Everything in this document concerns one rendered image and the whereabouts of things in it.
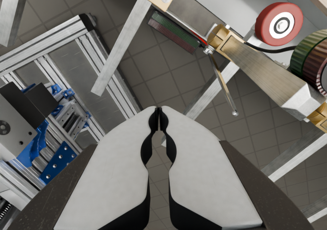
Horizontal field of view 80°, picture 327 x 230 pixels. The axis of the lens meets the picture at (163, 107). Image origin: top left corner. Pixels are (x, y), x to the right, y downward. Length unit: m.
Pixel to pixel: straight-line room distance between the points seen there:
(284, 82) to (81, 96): 1.20
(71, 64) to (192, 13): 0.84
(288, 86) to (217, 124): 1.43
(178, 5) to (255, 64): 0.35
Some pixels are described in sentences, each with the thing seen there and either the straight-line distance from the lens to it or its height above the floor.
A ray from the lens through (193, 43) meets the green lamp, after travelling 0.64.
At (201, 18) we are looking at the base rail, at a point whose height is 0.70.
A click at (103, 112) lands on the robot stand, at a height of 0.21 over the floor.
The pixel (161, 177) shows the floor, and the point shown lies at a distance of 2.03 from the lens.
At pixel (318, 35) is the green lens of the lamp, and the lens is 0.27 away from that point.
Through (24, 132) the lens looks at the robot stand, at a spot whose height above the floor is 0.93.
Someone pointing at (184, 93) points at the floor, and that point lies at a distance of 1.47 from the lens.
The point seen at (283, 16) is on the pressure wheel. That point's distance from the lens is 0.47.
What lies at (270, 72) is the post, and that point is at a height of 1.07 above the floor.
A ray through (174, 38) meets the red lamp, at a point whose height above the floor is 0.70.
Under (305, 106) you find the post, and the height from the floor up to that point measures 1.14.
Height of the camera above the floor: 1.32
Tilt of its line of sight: 60 degrees down
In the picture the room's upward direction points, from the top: 180 degrees clockwise
